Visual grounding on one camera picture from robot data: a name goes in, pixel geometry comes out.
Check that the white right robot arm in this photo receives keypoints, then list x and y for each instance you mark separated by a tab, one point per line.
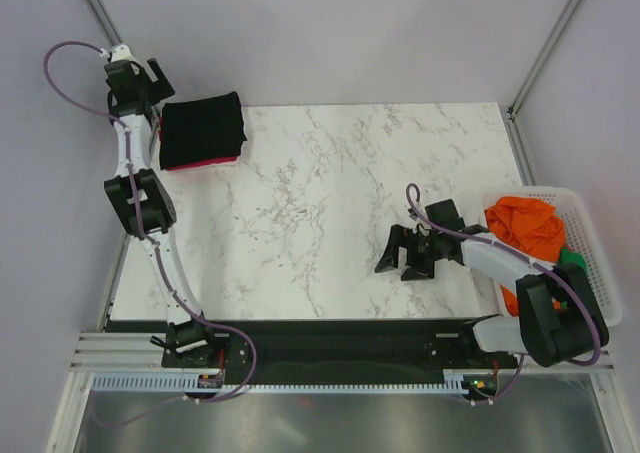
559	319

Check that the green t shirt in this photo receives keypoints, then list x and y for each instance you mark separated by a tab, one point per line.
572	260

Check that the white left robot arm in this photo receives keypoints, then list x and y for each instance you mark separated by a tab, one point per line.
146	211

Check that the left aluminium frame post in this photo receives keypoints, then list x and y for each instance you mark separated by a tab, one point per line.
107	26

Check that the white slotted cable duct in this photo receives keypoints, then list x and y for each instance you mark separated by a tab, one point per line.
193	383

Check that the right aluminium frame post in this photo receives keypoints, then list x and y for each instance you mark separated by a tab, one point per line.
552	40

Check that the orange t shirt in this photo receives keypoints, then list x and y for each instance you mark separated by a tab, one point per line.
528	224

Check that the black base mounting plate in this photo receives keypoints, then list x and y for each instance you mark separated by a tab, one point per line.
315	352

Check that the white plastic laundry basket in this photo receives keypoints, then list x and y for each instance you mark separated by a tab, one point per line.
581	238

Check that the black t shirt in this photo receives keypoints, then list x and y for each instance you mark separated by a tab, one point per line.
222	112

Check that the aluminium front rail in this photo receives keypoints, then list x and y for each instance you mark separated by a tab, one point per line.
97	352

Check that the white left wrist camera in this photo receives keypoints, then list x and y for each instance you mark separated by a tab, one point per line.
120	52

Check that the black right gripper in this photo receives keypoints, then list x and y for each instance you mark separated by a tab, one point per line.
399	237

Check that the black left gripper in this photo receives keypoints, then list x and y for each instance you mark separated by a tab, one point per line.
162	89

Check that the aluminium frame post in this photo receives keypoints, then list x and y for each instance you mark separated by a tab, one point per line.
107	26
552	40

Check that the folded magenta t shirt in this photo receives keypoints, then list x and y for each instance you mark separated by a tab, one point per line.
188	146

